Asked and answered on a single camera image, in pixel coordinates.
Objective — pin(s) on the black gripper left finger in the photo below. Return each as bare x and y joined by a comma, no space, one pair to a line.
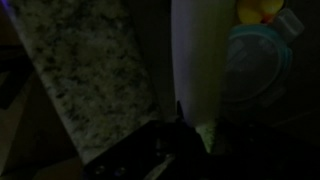
150,153

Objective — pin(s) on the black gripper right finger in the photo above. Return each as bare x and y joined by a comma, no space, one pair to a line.
260,153

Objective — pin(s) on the steel kitchen sink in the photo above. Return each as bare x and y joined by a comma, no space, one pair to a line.
200,50

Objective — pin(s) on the round container teal lid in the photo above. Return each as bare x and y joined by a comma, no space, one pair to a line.
256,63

